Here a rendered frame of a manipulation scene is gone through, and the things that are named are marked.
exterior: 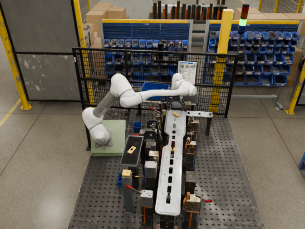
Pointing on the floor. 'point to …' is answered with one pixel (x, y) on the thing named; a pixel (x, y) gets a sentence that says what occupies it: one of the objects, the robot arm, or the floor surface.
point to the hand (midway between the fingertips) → (175, 110)
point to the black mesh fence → (147, 75)
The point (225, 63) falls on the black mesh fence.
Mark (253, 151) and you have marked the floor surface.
